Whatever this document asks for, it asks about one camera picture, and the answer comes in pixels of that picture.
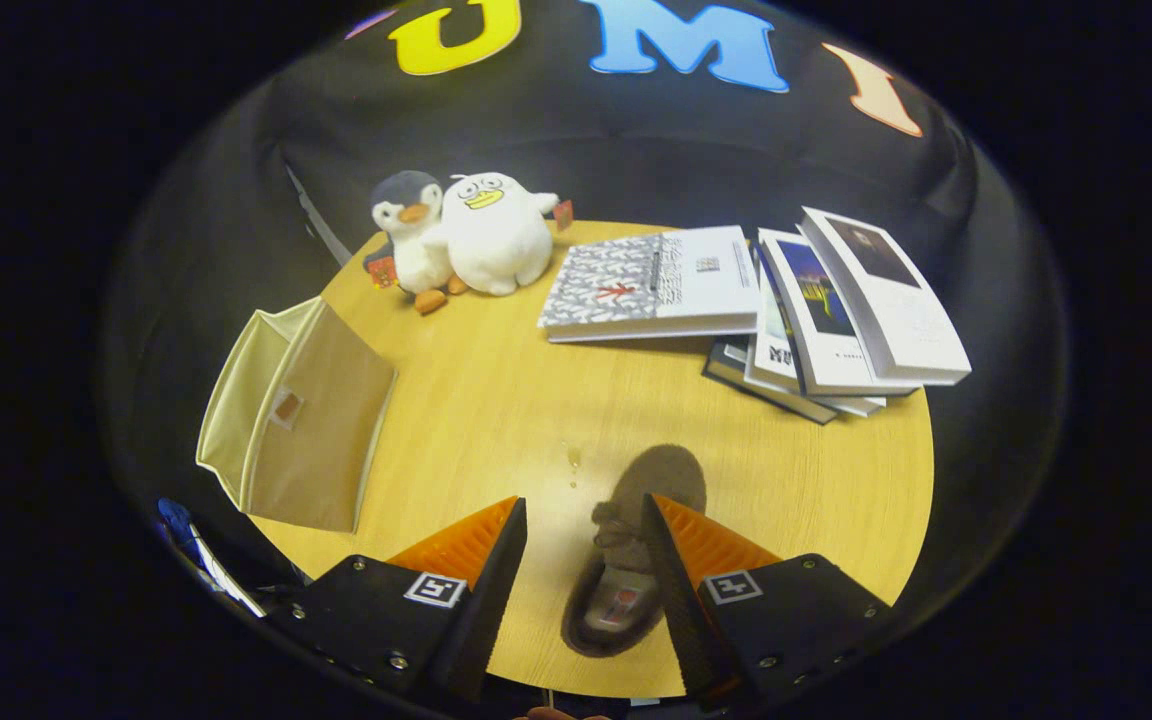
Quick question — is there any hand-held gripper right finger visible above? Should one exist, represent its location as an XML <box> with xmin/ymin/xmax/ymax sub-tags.
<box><xmin>641</xmin><ymin>492</ymin><xmax>892</xmax><ymax>713</ymax></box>

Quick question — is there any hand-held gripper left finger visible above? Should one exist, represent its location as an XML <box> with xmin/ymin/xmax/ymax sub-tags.
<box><xmin>261</xmin><ymin>496</ymin><xmax>529</xmax><ymax>706</ymax></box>

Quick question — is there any brown suede shoe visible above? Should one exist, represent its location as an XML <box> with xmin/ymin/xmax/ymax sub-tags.
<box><xmin>561</xmin><ymin>444</ymin><xmax>709</xmax><ymax>659</ymax></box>

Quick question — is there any beige fabric storage box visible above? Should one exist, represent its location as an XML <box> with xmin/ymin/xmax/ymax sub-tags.
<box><xmin>196</xmin><ymin>295</ymin><xmax>399</xmax><ymax>534</ymax></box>

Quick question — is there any dark book under stack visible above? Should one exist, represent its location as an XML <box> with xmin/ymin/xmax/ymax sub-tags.
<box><xmin>702</xmin><ymin>335</ymin><xmax>839</xmax><ymax>426</ymax></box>

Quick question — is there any white book under stack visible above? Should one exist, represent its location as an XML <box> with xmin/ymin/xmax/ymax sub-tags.
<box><xmin>744</xmin><ymin>270</ymin><xmax>887</xmax><ymax>418</ymax></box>

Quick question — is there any grey patterned book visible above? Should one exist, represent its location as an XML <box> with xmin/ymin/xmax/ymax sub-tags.
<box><xmin>538</xmin><ymin>225</ymin><xmax>762</xmax><ymax>344</ymax></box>

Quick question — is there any white duck plush toy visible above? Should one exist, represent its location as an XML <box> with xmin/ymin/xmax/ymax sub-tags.
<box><xmin>441</xmin><ymin>172</ymin><xmax>575</xmax><ymax>297</ymax></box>

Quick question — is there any penguin plush toy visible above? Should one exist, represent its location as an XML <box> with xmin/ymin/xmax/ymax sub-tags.
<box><xmin>364</xmin><ymin>170</ymin><xmax>467</xmax><ymax>316</ymax></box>

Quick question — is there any white book dark picture cover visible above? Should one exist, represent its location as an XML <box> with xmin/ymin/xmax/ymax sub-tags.
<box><xmin>799</xmin><ymin>206</ymin><xmax>972</xmax><ymax>387</ymax></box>

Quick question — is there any black backdrop cloth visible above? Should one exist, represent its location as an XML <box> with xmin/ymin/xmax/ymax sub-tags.
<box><xmin>106</xmin><ymin>0</ymin><xmax>1067</xmax><ymax>641</ymax></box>

